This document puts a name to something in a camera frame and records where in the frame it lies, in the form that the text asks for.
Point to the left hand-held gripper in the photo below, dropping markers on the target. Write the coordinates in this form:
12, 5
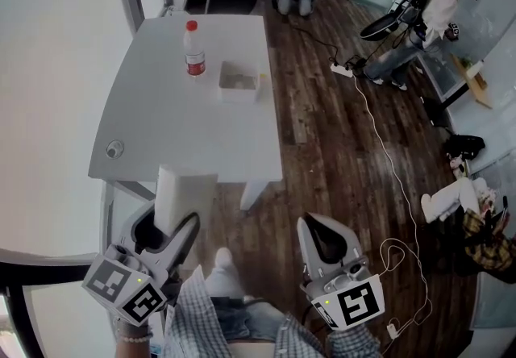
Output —
109, 281

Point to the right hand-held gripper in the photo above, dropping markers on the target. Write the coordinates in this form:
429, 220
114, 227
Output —
354, 304

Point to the person's right forearm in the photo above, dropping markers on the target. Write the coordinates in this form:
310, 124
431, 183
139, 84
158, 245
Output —
354, 342

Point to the person's left forearm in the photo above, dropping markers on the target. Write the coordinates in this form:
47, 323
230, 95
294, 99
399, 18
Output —
133, 348

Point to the person's white shoe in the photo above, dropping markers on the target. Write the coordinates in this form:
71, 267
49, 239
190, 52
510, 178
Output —
223, 257

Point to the person's plaid shirt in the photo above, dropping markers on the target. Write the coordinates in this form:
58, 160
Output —
193, 316

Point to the white power adapter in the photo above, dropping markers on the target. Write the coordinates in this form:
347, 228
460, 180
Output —
393, 331

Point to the person's light jeans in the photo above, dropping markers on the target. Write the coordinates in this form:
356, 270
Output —
254, 320

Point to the pale soft toy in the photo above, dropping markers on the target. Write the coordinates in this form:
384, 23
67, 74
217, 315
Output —
458, 166

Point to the black bag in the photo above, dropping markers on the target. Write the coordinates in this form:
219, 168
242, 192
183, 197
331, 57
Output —
465, 146

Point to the white power strip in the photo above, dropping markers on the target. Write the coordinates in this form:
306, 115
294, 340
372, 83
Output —
341, 70

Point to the clear water bottle red cap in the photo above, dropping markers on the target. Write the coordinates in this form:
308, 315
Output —
194, 54

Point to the small wooden side table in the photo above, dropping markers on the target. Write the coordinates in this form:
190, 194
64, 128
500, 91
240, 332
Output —
473, 80

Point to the black capsule backpack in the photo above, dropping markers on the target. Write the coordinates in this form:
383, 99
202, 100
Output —
379, 27

